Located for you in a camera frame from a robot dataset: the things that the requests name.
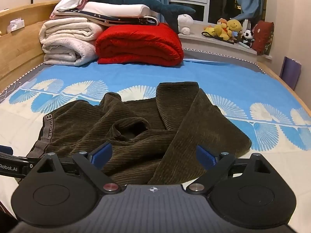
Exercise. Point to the panda plush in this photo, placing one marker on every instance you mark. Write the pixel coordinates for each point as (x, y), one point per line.
(247, 37)

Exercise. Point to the dark red cushion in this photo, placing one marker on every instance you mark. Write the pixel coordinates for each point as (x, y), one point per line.
(263, 36)

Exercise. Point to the tissue box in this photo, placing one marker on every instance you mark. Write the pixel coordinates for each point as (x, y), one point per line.
(15, 25)

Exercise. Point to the wooden bed frame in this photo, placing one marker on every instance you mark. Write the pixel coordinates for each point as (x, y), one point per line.
(284, 87)

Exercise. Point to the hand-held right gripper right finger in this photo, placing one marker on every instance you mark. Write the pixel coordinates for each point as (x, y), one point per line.
(206, 156)

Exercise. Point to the white window sill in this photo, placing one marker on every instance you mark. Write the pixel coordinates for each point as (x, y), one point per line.
(213, 45)

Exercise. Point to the white window frame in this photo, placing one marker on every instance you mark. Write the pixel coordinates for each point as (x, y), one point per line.
(184, 0)

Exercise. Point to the orange bear plush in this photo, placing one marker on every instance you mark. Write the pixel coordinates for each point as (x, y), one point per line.
(221, 22)

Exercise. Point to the yellow round smiling plush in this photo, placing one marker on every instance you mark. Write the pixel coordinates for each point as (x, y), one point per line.
(234, 25)

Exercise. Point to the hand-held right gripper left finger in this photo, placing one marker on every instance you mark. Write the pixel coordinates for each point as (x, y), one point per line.
(102, 154)

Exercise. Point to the white pillow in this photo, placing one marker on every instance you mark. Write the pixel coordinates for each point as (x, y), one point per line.
(114, 8)

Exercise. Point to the red folded blanket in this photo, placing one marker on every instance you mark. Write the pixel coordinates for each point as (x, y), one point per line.
(138, 43)

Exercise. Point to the yellow duck plush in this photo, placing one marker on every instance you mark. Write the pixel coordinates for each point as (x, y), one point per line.
(217, 32)

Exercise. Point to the purple paper bag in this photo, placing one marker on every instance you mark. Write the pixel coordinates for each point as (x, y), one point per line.
(290, 71)

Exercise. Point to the white fleece folded blanket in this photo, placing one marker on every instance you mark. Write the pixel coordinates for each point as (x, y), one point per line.
(65, 41)

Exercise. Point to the white round plush toy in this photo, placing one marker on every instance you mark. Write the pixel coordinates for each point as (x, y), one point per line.
(185, 23)

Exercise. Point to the wooden headboard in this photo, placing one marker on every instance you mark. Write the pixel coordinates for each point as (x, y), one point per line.
(19, 51)

